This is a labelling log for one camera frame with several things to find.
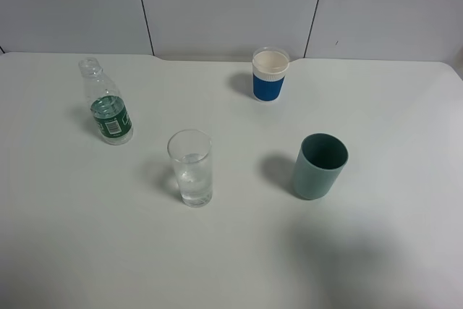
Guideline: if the tall clear drinking glass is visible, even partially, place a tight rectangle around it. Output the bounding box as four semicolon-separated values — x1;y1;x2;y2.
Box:
167;129;213;208

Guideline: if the blue and white cup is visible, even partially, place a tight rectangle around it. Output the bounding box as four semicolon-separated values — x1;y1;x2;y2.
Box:
252;47;290;102

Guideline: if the clear plastic water bottle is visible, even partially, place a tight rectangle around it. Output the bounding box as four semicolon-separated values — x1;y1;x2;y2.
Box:
78;57;134;145

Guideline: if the teal green cup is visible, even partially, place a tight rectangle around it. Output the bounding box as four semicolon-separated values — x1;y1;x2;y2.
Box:
292;133;349;200

